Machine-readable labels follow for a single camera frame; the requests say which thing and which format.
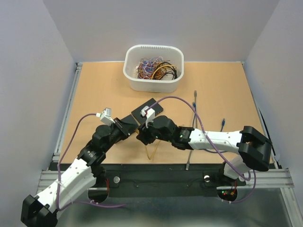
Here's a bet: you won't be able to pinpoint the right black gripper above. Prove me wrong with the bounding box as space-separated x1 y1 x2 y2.
136 115 173 144

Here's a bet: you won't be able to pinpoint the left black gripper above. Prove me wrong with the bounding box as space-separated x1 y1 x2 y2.
103 117 137 152

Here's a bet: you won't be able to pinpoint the yellow ethernet cable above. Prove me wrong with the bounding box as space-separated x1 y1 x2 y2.
144 140 161 161

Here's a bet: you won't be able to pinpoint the black network switch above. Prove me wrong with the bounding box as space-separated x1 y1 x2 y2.
114 114 138 134
131 98 165 124

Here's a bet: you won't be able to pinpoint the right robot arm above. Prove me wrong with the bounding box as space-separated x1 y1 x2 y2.
136 116 272 184

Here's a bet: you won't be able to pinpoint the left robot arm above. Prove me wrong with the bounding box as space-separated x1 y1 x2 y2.
21 115 138 227

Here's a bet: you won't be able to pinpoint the white plastic tub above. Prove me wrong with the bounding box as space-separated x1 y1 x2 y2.
123 44 184 93

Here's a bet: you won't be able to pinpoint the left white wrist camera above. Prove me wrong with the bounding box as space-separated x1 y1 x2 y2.
95 108 114 125

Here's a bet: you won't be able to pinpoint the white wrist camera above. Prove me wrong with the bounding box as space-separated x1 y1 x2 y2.
140 106 155 128
95 108 114 125

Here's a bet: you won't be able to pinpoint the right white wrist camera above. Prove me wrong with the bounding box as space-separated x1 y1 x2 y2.
140 106 155 128

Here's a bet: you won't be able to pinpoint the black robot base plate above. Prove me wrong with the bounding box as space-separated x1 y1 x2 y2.
88 164 245 202

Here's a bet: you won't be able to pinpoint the grey ethernet cable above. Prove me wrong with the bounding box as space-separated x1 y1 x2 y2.
186 89 198 170

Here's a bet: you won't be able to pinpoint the tangled coloured wires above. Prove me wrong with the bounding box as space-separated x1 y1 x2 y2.
134 55 179 80

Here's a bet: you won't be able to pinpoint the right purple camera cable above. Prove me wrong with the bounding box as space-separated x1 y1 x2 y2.
146 96 257 205

